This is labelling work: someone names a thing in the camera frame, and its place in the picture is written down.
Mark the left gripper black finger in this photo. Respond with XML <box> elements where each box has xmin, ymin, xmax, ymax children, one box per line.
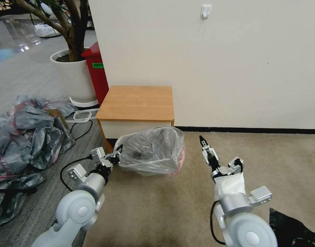
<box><xmin>112</xmin><ymin>144</ymin><xmax>124</xmax><ymax>158</ymax></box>

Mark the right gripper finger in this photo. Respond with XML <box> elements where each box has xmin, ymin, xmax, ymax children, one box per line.
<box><xmin>201</xmin><ymin>138</ymin><xmax>219</xmax><ymax>162</ymax></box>
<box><xmin>199</xmin><ymin>136</ymin><xmax>209</xmax><ymax>165</ymax></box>

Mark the translucent grey garbage bag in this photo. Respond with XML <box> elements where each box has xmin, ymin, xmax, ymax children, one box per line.
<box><xmin>116</xmin><ymin>126</ymin><xmax>186</xmax><ymax>176</ymax></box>

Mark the pile of grey garbage bags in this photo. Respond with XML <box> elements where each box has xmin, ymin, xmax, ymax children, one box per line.
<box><xmin>0</xmin><ymin>95</ymin><xmax>79</xmax><ymax>227</ymax></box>

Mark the black garbage bag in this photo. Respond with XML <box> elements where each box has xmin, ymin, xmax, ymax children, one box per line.
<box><xmin>269</xmin><ymin>208</ymin><xmax>315</xmax><ymax>247</ymax></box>

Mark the small wooden top table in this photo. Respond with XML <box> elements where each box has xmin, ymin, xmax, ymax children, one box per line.
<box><xmin>95</xmin><ymin>85</ymin><xmax>175</xmax><ymax>153</ymax></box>

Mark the white planter base saucer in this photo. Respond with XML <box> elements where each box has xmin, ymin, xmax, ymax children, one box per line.
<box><xmin>69</xmin><ymin>96</ymin><xmax>100</xmax><ymax>108</ymax></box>

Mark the beige carpet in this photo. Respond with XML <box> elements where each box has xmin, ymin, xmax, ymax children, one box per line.
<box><xmin>82</xmin><ymin>131</ymin><xmax>315</xmax><ymax>247</ymax></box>

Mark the brown cardboard box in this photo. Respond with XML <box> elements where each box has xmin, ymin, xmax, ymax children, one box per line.
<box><xmin>43</xmin><ymin>108</ymin><xmax>69</xmax><ymax>130</ymax></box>

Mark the red bin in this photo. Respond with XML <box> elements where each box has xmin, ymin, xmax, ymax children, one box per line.
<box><xmin>81</xmin><ymin>42</ymin><xmax>110</xmax><ymax>107</ymax></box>

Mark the white round planter pot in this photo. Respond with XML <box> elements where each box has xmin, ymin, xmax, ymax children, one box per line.
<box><xmin>50</xmin><ymin>49</ymin><xmax>99</xmax><ymax>102</ymax></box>

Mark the black stand leg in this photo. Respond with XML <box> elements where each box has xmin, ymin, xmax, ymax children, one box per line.
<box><xmin>0</xmin><ymin>187</ymin><xmax>38</xmax><ymax>207</ymax></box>

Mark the brown tree trunk plant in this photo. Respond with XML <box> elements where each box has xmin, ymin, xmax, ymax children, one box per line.
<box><xmin>16</xmin><ymin>0</ymin><xmax>89</xmax><ymax>62</ymax></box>

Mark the white background clutter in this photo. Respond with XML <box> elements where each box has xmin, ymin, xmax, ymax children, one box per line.
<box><xmin>34</xmin><ymin>22</ymin><xmax>62</xmax><ymax>38</ymax></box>

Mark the black floor cable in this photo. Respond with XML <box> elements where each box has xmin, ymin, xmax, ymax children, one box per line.
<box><xmin>69</xmin><ymin>119</ymin><xmax>93</xmax><ymax>141</ymax></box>

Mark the black wall baseboard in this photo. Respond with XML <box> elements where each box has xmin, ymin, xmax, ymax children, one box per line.
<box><xmin>173</xmin><ymin>126</ymin><xmax>315</xmax><ymax>134</ymax></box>

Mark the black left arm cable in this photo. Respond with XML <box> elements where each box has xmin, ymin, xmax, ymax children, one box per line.
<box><xmin>60</xmin><ymin>154</ymin><xmax>94</xmax><ymax>192</ymax></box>

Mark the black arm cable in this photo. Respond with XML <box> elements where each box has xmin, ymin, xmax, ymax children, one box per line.
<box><xmin>60</xmin><ymin>154</ymin><xmax>94</xmax><ymax>192</ymax></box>
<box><xmin>210</xmin><ymin>200</ymin><xmax>226</xmax><ymax>244</ymax></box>

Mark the white rectangular plastic frame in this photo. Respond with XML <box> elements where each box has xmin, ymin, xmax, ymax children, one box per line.
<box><xmin>64</xmin><ymin>111</ymin><xmax>93</xmax><ymax>123</ymax></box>

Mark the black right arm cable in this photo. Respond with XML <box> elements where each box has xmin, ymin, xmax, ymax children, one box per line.
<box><xmin>210</xmin><ymin>200</ymin><xmax>226</xmax><ymax>244</ymax></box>

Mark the white wall hook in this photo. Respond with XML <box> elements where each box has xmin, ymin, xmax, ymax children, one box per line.
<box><xmin>200</xmin><ymin>4</ymin><xmax>213</xmax><ymax>20</ymax></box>

